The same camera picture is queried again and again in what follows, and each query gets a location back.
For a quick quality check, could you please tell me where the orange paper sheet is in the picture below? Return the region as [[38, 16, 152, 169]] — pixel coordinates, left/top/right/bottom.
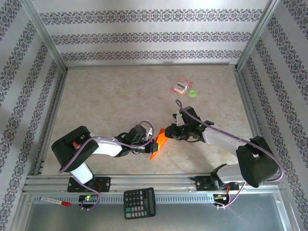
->
[[149, 128, 169, 161]]

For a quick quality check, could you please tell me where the sheet metal tray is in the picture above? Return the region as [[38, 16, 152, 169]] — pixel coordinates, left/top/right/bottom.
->
[[11, 192, 298, 231]]

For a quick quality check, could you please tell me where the red blister pack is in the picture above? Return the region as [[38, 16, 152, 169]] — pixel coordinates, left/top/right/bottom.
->
[[170, 76, 194, 97]]

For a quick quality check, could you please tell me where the black calculator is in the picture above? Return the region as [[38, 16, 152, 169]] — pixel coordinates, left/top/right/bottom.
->
[[123, 187, 157, 220]]

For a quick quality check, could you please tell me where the white marker with red cap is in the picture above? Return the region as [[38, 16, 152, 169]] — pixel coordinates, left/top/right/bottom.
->
[[39, 196, 72, 207]]

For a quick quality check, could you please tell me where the aluminium profile frame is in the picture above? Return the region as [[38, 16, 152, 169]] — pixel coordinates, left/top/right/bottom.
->
[[20, 0, 287, 194]]

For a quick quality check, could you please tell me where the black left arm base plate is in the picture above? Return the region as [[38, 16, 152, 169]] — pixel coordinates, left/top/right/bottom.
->
[[67, 176, 112, 193]]

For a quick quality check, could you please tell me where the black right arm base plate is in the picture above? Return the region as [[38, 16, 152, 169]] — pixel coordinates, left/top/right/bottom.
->
[[195, 175, 240, 193]]

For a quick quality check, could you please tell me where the grey slotted cable duct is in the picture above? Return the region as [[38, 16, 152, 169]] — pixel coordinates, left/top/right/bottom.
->
[[32, 193, 217, 205]]

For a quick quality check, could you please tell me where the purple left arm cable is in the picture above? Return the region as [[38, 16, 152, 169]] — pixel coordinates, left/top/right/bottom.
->
[[59, 120, 155, 211]]

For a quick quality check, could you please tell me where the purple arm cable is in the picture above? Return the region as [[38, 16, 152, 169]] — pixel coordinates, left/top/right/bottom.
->
[[175, 99, 284, 210], [59, 120, 155, 211]]

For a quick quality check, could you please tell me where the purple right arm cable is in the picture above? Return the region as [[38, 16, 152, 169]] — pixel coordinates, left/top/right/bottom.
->
[[175, 99, 284, 210]]

